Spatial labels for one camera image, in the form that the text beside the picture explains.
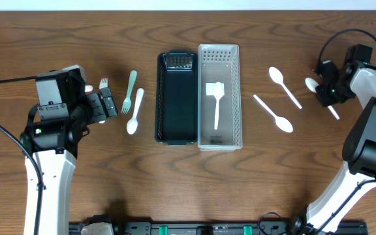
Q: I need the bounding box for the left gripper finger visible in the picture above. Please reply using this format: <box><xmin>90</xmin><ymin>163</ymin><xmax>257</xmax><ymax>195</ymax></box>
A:
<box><xmin>86</xmin><ymin>93</ymin><xmax>102</xmax><ymax>123</ymax></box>
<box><xmin>100</xmin><ymin>87</ymin><xmax>118</xmax><ymax>118</ymax></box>

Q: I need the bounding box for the white fork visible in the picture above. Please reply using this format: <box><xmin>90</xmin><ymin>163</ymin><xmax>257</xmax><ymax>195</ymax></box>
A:
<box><xmin>99</xmin><ymin>78</ymin><xmax>110</xmax><ymax>108</ymax></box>

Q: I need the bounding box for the white spoon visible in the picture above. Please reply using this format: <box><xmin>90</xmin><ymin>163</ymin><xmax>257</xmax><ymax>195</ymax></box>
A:
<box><xmin>268</xmin><ymin>67</ymin><xmax>302</xmax><ymax>109</ymax></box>
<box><xmin>253</xmin><ymin>95</ymin><xmax>294</xmax><ymax>133</ymax></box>
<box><xmin>305</xmin><ymin>78</ymin><xmax>340</xmax><ymax>120</ymax></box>

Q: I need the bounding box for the mint green fork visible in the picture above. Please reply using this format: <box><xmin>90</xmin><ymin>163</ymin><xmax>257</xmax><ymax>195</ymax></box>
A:
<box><xmin>121</xmin><ymin>70</ymin><xmax>138</xmax><ymax>114</ymax></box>

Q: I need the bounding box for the white spoon crossed top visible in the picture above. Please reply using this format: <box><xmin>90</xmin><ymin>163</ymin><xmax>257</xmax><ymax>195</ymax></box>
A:
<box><xmin>213</xmin><ymin>82</ymin><xmax>225</xmax><ymax>130</ymax></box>

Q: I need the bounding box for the cream fork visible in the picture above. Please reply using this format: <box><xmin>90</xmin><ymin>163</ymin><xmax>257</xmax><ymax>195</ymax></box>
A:
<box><xmin>85</xmin><ymin>85</ymin><xmax>93</xmax><ymax>93</ymax></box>

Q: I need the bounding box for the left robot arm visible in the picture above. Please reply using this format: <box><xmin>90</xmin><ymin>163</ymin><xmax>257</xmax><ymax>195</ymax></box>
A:
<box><xmin>21</xmin><ymin>85</ymin><xmax>117</xmax><ymax>234</ymax></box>

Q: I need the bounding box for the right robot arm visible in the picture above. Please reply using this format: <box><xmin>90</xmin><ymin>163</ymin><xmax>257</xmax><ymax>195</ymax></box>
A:
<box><xmin>291</xmin><ymin>61</ymin><xmax>376</xmax><ymax>234</ymax></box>

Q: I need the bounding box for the cream short spoon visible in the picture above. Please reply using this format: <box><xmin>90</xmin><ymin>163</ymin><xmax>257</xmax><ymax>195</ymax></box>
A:
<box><xmin>127</xmin><ymin>88</ymin><xmax>144</xmax><ymax>135</ymax></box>

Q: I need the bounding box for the black plastic basket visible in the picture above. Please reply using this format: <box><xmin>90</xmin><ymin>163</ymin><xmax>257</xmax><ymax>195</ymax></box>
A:
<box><xmin>154</xmin><ymin>50</ymin><xmax>198</xmax><ymax>146</ymax></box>

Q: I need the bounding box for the white label in basket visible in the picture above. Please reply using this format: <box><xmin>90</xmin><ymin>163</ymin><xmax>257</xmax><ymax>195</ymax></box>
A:
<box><xmin>206</xmin><ymin>82</ymin><xmax>224</xmax><ymax>96</ymax></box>

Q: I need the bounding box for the clear plastic basket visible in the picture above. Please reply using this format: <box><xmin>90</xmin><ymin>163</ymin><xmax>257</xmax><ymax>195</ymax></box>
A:
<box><xmin>198</xmin><ymin>44</ymin><xmax>243</xmax><ymax>151</ymax></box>

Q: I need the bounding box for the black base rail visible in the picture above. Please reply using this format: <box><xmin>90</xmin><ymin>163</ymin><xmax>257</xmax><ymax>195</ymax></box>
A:
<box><xmin>69</xmin><ymin>213</ymin><xmax>368</xmax><ymax>235</ymax></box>

